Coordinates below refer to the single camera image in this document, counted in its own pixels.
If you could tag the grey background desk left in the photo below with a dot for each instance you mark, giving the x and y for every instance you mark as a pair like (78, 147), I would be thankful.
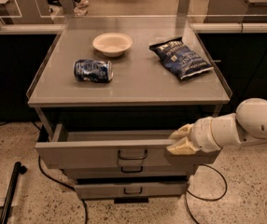
(25, 12)

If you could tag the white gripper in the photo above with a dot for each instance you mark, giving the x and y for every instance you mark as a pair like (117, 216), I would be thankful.
(204, 134)

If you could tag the blue crushed soda can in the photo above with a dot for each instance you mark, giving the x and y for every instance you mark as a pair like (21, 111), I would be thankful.
(94, 71)

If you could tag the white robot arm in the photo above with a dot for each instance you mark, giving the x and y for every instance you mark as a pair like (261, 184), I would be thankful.
(247, 126)

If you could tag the grey top drawer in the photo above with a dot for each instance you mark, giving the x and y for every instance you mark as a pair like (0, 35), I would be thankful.
(112, 149)

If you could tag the grey bottom drawer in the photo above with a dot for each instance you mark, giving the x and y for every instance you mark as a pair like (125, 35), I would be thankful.
(130, 190)

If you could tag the grey middle drawer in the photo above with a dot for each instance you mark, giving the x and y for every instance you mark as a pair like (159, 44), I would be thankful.
(136, 171)

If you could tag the black pole on floor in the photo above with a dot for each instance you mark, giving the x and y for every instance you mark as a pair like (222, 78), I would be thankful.
(18, 170)

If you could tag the blue chip bag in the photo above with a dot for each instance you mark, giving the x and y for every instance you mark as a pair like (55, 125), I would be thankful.
(179, 59)

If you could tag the person's feet in sneakers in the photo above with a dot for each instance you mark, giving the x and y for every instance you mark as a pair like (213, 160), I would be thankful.
(80, 7)

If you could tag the clear acrylic barrier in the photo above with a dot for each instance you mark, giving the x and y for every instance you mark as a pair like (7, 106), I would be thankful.
(197, 8)

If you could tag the grey drawer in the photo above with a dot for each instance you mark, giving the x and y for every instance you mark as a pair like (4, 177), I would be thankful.
(112, 149)
(130, 190)
(136, 171)

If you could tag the grey drawer cabinet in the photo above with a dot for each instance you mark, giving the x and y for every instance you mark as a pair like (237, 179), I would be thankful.
(142, 94)

